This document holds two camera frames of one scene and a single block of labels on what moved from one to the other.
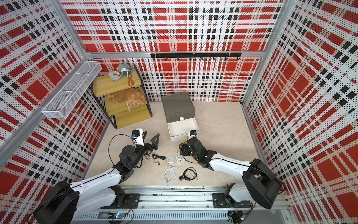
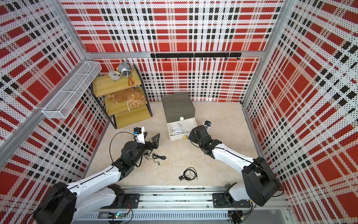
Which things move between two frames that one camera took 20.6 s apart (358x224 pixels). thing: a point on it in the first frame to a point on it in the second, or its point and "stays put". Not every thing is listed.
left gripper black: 154,145 stays put
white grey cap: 115,75 stays put
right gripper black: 183,149 to 192,136
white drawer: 178,129 stays put
